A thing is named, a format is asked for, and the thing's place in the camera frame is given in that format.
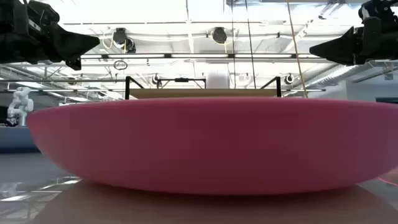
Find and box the black hanging cable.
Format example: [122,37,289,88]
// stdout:
[244,0,257,90]
[230,0,236,90]

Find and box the magenta opaque plate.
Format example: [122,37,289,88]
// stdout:
[27,96,398,196]

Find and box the yellow cable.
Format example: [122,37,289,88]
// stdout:
[286,0,309,99]

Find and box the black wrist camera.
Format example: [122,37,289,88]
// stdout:
[27,0,60,23]
[358,0,383,20]

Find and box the pink translucent plate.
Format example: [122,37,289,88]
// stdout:
[377,166,398,187]

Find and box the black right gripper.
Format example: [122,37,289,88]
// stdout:
[308,0,398,66]

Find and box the black metal stand bar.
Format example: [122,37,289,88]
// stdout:
[157,77,208,90]

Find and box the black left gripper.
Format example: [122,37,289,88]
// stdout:
[0,0,101,71]

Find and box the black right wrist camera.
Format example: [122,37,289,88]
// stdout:
[358,0,383,20]

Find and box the black ceiling cable reel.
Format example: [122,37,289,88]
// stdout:
[211,26,228,45]
[111,27,137,54]

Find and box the blue grey background table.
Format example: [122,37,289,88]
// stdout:
[0,126,39,153]

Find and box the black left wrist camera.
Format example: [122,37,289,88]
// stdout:
[27,0,60,23]

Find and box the long ceiling light strip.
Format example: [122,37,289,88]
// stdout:
[80,52,321,60]

